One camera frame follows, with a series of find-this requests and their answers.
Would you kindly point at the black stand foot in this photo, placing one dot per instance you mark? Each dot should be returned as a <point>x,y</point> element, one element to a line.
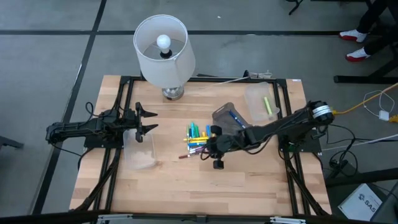
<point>295,6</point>

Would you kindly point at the white printed box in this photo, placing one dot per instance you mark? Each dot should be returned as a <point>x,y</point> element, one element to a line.
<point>360,202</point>

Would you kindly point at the frosted white plastic bin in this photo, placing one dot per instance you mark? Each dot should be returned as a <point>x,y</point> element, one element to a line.
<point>255,102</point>

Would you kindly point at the blue Expo marker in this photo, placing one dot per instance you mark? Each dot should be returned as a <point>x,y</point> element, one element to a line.
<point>194,145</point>
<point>237,119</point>

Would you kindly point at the yellow-green highlighter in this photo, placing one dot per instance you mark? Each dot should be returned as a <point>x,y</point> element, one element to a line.
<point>267,105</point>

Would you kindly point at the black aluminium table frame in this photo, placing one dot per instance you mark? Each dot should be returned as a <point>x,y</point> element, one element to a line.
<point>126,79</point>

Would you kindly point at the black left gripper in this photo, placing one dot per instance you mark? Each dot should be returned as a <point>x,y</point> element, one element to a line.
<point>132,121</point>

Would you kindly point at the white power adapter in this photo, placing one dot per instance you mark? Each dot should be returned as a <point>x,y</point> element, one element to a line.
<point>384,115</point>

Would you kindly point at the red Expo marker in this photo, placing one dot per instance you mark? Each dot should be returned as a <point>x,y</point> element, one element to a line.
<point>199,151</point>

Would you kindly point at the silver metal bracket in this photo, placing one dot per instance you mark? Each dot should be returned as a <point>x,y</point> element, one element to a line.
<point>115,217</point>
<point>287,220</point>

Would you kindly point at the black floor beam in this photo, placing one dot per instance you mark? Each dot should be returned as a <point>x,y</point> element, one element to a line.
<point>367,177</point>

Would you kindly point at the yellow highlighter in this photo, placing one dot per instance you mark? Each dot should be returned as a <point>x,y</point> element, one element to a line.
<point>198,142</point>
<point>194,139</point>

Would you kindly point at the blue highlighter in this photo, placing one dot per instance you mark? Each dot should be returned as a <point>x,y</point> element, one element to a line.
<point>208,130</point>

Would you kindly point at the clear plastic bin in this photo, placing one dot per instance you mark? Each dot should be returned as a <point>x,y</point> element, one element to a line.
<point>140,155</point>

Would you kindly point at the grey furniture foot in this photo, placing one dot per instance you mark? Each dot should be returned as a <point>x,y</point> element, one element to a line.
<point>9,141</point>

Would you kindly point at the white shade silver table lamp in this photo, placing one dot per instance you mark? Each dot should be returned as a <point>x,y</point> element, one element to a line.
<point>168,71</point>

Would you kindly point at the black desk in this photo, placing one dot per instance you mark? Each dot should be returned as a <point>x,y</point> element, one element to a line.
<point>357,79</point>

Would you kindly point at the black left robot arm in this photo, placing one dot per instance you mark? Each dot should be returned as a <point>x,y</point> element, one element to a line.
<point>77,127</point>

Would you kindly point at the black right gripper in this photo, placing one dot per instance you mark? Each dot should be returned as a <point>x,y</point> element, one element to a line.
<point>230,143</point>

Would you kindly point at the teal Sharpie highlighter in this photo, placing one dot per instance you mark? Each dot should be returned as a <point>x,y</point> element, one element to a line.
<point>192,129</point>

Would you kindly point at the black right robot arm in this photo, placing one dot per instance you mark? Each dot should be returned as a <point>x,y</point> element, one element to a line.
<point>280,124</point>

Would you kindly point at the yellow power plug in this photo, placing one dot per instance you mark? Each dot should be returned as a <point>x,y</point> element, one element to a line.
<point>394,118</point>

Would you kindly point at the red and white shoe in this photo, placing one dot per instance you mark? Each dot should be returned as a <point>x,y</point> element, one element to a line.
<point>357,56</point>
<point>353,35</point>

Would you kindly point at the grey translucent plastic bin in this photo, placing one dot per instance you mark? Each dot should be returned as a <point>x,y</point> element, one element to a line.
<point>224,118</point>

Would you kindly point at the brown Expo marker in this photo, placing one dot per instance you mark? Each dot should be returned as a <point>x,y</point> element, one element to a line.
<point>186,156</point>

